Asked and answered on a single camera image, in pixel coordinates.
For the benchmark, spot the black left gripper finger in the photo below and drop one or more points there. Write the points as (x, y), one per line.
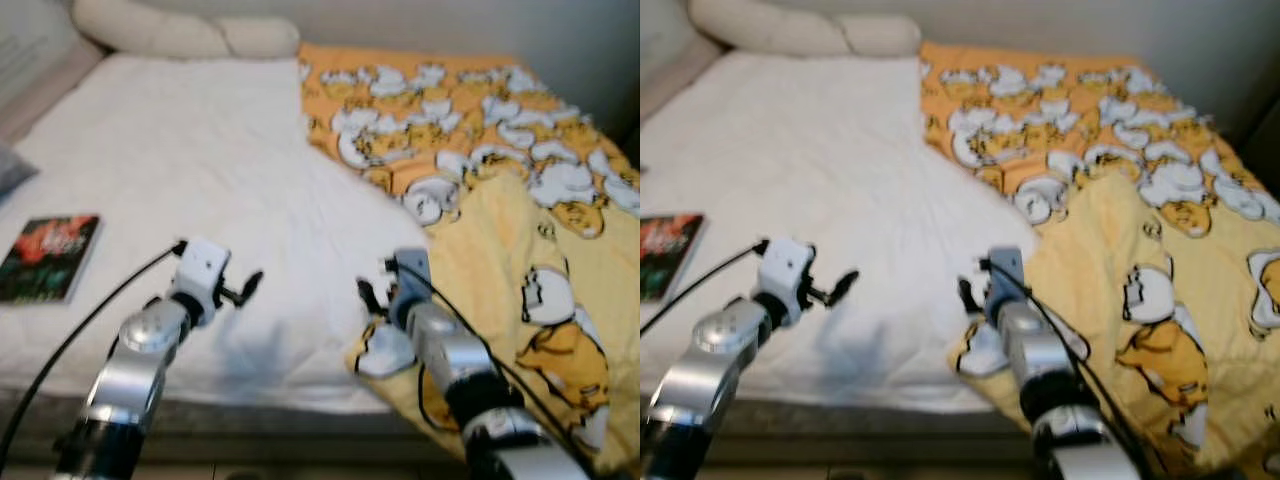
(846, 283)
(253, 284)

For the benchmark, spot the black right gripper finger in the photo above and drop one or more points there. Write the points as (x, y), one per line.
(368, 297)
(968, 296)

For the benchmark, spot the yellow orange cartoon egg blanket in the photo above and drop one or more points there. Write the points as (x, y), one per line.
(1120, 230)
(500, 230)

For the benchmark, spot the dark book red cover art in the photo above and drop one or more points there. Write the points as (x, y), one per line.
(50, 260)
(668, 255)

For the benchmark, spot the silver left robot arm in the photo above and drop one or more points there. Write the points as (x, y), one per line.
(715, 360)
(135, 365)

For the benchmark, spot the white quilted mattress cover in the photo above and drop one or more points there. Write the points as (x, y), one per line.
(220, 170)
(830, 170)

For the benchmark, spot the grey quilted mattress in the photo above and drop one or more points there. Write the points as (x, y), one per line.
(850, 432)
(200, 430)

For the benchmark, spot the small cream pillow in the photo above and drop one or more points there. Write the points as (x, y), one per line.
(262, 37)
(882, 35)

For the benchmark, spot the grey square pillow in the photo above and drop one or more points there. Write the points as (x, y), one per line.
(12, 172)

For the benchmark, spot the beige bed headboard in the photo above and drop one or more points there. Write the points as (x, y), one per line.
(55, 85)
(680, 75)

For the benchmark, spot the large cream pillow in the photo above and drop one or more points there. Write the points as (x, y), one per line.
(140, 28)
(760, 25)

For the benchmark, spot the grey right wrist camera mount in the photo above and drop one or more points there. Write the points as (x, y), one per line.
(1007, 270)
(412, 270)

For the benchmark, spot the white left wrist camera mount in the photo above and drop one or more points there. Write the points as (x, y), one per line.
(203, 262)
(787, 262)

